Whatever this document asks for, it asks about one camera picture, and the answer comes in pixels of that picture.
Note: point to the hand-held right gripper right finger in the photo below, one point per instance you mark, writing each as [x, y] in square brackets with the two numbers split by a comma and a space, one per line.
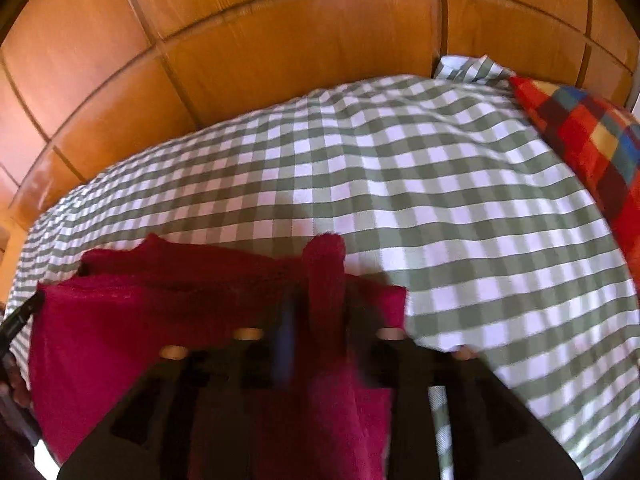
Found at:
[380, 360]

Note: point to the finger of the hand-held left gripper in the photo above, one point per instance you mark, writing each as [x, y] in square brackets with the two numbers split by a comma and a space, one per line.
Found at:
[20, 317]

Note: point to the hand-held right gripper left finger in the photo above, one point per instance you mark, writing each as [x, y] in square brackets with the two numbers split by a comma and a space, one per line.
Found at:
[285, 355]

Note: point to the maroon embroidered sweater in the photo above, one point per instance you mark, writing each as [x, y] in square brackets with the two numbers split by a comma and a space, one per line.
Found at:
[125, 335]

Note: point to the person's left hand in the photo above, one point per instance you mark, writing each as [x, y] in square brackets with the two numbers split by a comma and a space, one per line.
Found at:
[21, 387]

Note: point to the green checked bed sheet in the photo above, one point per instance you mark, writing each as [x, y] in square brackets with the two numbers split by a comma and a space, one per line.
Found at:
[400, 185]

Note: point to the multicoloured plaid cloth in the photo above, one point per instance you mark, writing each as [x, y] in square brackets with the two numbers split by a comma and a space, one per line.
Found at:
[590, 145]

